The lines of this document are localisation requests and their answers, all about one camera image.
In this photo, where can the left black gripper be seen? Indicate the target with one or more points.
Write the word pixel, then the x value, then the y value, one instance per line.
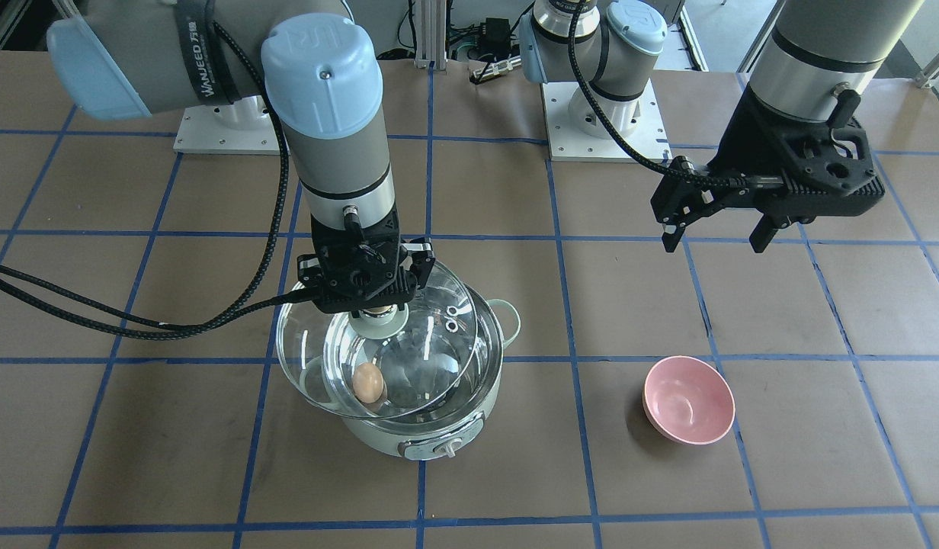
pixel 738 147

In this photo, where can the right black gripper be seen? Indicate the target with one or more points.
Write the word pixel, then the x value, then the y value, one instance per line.
pixel 418 261

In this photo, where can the glass pot lid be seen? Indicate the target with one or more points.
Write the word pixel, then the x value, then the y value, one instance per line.
pixel 422 349

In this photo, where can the brown egg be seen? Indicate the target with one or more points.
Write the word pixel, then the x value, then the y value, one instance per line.
pixel 367 382

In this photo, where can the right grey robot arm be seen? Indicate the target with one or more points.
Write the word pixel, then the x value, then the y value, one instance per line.
pixel 317 73

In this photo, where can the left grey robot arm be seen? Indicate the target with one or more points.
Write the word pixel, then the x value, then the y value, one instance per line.
pixel 797 56

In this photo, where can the white electric cooking pot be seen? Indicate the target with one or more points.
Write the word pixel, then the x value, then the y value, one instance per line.
pixel 441 430

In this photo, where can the pink bowl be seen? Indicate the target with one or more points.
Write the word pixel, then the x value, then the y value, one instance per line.
pixel 688 401

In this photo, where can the black power adapter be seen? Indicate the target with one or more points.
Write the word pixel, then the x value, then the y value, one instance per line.
pixel 495 36

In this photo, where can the aluminium frame post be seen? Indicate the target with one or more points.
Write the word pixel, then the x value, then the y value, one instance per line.
pixel 431 34

